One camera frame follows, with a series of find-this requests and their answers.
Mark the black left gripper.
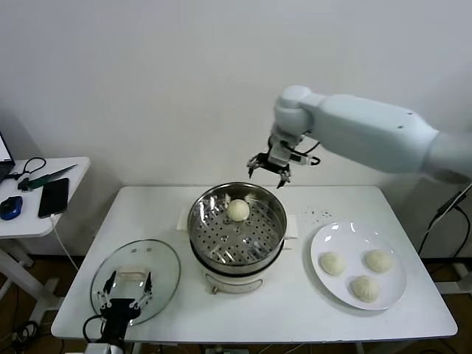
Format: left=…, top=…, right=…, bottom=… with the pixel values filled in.
left=96, top=271, right=154, bottom=344

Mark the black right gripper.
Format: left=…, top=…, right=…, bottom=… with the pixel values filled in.
left=246, top=153, right=293, bottom=190

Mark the round glass pot lid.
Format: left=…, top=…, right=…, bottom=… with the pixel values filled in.
left=89, top=239, right=181, bottom=327

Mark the white steamed baozi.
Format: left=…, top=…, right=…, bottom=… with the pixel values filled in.
left=226, top=198, right=251, bottom=223
left=319, top=251, right=347, bottom=277
left=364, top=249, right=392, bottom=274
left=349, top=274, right=381, bottom=303

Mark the stainless steel steamer basket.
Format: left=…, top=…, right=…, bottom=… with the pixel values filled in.
left=187, top=181, right=288, bottom=268

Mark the steel steamer pot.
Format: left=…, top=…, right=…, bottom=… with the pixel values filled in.
left=177, top=208, right=298, bottom=296

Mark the large white plate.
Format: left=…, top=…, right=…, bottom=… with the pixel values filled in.
left=309, top=221, right=408, bottom=310

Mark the white side table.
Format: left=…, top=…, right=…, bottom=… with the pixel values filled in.
left=0, top=157, right=91, bottom=325

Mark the black smartphone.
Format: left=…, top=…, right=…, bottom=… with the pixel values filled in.
left=37, top=178, right=70, bottom=219

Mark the dark green flat tool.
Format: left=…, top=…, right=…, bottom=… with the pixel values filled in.
left=28, top=164, right=78, bottom=189

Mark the blue computer mouse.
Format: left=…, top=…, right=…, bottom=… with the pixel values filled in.
left=0, top=196, right=23, bottom=221

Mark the black laptop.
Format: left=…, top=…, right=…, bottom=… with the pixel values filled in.
left=0, top=134, right=15, bottom=181

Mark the white table base bar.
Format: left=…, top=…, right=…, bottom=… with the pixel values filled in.
left=423, top=257, right=472, bottom=296

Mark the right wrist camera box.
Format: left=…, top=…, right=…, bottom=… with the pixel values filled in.
left=268, top=139, right=321, bottom=167

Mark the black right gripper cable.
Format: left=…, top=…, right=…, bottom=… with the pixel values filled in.
left=293, top=134, right=322, bottom=167

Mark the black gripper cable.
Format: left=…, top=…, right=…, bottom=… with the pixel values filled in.
left=293, top=134, right=322, bottom=167
left=83, top=314, right=108, bottom=344

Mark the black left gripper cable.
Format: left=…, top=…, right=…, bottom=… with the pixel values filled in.
left=83, top=314, right=108, bottom=344

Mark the white charging cable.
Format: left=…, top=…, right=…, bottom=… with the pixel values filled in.
left=49, top=213, right=80, bottom=272

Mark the black floor cable bundle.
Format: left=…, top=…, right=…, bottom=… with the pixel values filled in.
left=10, top=319, right=41, bottom=351

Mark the black looped cable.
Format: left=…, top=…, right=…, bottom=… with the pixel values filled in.
left=7, top=157, right=47, bottom=181

